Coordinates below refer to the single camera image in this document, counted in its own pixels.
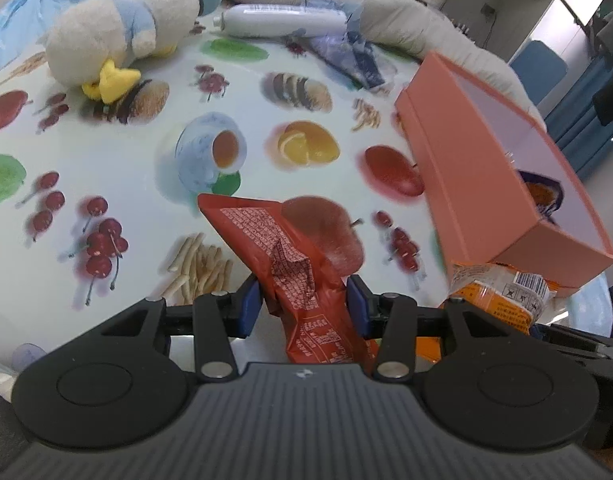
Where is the orange snack packet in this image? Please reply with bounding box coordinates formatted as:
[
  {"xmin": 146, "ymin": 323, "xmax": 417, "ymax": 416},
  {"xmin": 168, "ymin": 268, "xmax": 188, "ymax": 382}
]
[{"xmin": 416, "ymin": 259, "xmax": 552, "ymax": 363}]

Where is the hanging black jacket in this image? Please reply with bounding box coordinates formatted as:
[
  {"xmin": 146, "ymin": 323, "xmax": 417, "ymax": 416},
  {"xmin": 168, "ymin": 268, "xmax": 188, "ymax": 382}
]
[{"xmin": 591, "ymin": 60, "xmax": 613, "ymax": 128}]

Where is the white plastic bottle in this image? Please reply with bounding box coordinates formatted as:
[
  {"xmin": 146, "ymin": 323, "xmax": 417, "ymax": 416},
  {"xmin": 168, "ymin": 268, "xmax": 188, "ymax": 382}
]
[{"xmin": 212, "ymin": 2, "xmax": 348, "ymax": 38}]

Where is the blue curtain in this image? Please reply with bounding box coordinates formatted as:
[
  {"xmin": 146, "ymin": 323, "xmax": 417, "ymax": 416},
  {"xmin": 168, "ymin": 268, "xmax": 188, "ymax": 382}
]
[{"xmin": 543, "ymin": 52, "xmax": 613, "ymax": 181}]

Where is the crumpled blue plastic bag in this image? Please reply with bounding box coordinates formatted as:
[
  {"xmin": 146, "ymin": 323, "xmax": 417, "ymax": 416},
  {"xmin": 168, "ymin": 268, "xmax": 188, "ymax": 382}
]
[{"xmin": 286, "ymin": 0, "xmax": 394, "ymax": 93}]

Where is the red snack packet white text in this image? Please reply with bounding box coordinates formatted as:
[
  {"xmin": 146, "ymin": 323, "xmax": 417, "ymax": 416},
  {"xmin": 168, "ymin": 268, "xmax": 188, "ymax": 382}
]
[{"xmin": 197, "ymin": 192, "xmax": 381, "ymax": 375}]

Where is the grey duvet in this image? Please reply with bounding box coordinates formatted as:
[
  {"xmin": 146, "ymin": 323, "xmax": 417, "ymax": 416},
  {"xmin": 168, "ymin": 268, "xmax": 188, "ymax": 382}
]
[{"xmin": 66, "ymin": 0, "xmax": 547, "ymax": 126}]

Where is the purple snack packet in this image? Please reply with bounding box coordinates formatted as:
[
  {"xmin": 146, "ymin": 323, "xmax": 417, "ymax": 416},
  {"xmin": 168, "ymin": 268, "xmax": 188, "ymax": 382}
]
[{"xmin": 516, "ymin": 170, "xmax": 566, "ymax": 221}]

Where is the pink cardboard box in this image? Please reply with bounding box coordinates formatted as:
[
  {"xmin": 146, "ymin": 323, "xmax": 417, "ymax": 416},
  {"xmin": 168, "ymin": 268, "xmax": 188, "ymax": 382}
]
[{"xmin": 393, "ymin": 50, "xmax": 613, "ymax": 298}]

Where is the blue padded board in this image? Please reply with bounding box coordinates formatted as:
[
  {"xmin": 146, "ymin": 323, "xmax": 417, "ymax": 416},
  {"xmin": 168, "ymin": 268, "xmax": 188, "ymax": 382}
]
[{"xmin": 509, "ymin": 40, "xmax": 569, "ymax": 106}]

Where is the blue star bed sheet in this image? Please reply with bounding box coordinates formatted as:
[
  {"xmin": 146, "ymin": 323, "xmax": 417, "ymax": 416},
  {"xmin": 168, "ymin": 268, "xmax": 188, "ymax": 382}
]
[{"xmin": 0, "ymin": 0, "xmax": 102, "ymax": 86}]

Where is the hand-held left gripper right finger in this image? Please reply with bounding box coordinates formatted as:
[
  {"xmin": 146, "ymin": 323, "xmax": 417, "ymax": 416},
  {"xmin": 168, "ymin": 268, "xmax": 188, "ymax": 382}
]
[{"xmin": 347, "ymin": 275, "xmax": 511, "ymax": 382}]

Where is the plush duck toy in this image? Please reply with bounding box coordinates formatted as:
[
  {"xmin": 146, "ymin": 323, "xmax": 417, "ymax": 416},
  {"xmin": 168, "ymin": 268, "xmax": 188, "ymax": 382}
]
[{"xmin": 45, "ymin": 0, "xmax": 223, "ymax": 103}]

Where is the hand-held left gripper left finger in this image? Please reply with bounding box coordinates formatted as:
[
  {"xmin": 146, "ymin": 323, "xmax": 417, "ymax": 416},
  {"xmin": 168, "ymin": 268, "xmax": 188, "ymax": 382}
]
[{"xmin": 101, "ymin": 277, "xmax": 262, "ymax": 382}]

